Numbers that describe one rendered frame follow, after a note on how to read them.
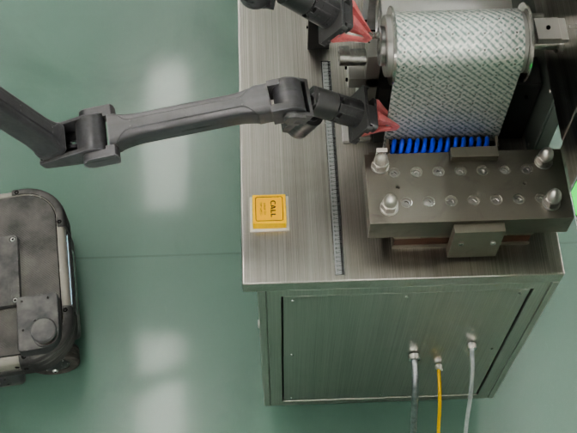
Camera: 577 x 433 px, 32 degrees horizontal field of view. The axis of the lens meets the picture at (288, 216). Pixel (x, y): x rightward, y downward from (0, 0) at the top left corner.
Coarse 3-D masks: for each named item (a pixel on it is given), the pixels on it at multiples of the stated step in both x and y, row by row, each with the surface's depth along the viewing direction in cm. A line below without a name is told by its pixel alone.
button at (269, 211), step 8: (256, 200) 207; (264, 200) 207; (272, 200) 207; (280, 200) 208; (256, 208) 207; (264, 208) 207; (272, 208) 207; (280, 208) 207; (256, 216) 206; (264, 216) 206; (272, 216) 206; (280, 216) 206; (256, 224) 205; (264, 224) 205; (272, 224) 205; (280, 224) 206
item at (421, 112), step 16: (400, 96) 190; (416, 96) 190; (432, 96) 190; (448, 96) 190; (464, 96) 190; (480, 96) 191; (496, 96) 191; (512, 96) 191; (400, 112) 194; (416, 112) 194; (432, 112) 195; (448, 112) 195; (464, 112) 195; (480, 112) 195; (496, 112) 195; (400, 128) 199; (416, 128) 200; (432, 128) 200; (448, 128) 200; (464, 128) 200; (480, 128) 200; (496, 128) 201
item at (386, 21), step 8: (384, 16) 185; (384, 24) 185; (392, 32) 181; (528, 32) 181; (392, 40) 180; (528, 40) 181; (392, 48) 180; (528, 48) 181; (392, 56) 181; (384, 72) 187; (520, 72) 186
